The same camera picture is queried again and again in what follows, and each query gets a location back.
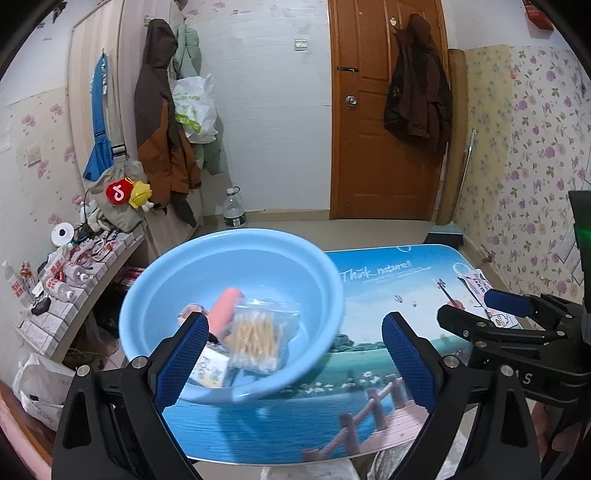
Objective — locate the brown wooden door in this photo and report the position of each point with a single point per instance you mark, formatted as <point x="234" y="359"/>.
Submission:
<point x="364" y="161"/>

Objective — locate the person's leg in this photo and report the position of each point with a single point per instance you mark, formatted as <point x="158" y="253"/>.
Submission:
<point x="401" y="461"/>
<point x="314" y="473"/>

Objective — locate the white green plastic bag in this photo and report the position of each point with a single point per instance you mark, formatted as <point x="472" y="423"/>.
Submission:
<point x="194" y="106"/>

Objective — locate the cluster of red label bottles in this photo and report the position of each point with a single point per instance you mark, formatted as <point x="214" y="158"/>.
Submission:
<point x="60" y="281"/>

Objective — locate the pink wet wipes packet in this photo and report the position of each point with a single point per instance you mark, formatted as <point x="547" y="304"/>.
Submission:
<point x="471" y="286"/>

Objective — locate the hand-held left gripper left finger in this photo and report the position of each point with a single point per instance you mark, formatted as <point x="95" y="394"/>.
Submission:
<point x="182" y="360"/>

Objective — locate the white wall switch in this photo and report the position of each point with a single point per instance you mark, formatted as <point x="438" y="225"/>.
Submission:
<point x="301" y="45"/>

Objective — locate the landscape printed desktop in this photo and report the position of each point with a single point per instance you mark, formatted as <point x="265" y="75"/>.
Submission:
<point x="369" y="286"/>

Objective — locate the large clear water bottle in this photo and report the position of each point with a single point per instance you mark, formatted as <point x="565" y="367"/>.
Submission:
<point x="234" y="212"/>

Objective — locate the blue grey shoulder bag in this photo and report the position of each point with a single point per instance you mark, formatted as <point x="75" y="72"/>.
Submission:
<point x="99" y="138"/>

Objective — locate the person's left leg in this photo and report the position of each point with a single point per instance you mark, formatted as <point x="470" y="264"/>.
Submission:
<point x="314" y="473"/>

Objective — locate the beige wall switch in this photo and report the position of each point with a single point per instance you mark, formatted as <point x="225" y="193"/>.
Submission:
<point x="34" y="156"/>

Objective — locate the red wall fixture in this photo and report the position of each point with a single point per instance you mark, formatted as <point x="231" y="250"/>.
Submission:
<point x="540" y="16"/>

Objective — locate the person's right hand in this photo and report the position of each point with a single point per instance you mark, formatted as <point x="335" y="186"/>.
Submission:
<point x="575" y="436"/>

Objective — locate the pink lint roller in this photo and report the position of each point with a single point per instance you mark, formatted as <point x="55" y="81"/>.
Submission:
<point x="225" y="309"/>

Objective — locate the person's right leg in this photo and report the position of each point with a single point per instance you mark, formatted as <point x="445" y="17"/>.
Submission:
<point x="401" y="461"/>

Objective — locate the metal pole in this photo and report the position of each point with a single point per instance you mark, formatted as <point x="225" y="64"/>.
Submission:
<point x="466" y="175"/>

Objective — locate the pale green hanging jacket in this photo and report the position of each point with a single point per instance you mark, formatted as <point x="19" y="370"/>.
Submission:
<point x="212" y="157"/>

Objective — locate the cotton swab bag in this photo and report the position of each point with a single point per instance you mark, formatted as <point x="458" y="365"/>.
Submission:
<point x="258" y="337"/>

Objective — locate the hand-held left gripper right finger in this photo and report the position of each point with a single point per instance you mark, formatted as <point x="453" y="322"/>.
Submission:
<point x="408" y="360"/>

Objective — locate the pink plastic holder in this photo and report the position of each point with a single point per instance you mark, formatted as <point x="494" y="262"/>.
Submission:
<point x="191" y="313"/>

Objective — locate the brown orange hanging jacket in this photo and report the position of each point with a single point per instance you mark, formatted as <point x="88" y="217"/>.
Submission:
<point x="157" y="129"/>

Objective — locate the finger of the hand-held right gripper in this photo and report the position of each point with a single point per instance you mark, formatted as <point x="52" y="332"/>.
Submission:
<point x="466" y="323"/>
<point x="508" y="301"/>

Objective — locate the crumpled white plastic bag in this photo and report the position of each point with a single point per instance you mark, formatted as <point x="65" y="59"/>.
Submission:
<point x="44" y="383"/>

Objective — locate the beige upright board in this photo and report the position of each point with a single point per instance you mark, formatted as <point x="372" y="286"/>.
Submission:
<point x="457" y="92"/>

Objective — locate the yellow white tissue packet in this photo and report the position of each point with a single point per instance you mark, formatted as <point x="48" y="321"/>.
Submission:
<point x="212" y="369"/>

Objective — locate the blue plastic basin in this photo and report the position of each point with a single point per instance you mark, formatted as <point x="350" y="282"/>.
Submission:
<point x="277" y="267"/>

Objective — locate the dark brown hanging jacket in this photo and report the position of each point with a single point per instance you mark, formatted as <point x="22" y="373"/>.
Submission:
<point x="418" y="92"/>

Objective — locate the dark dustpan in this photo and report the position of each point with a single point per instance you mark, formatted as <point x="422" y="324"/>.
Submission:
<point x="443" y="235"/>

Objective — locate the silver door knob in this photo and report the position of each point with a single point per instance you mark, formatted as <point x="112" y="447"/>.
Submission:
<point x="351" y="101"/>

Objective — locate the yellow plush charm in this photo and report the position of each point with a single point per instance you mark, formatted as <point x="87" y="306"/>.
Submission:
<point x="139" y="194"/>

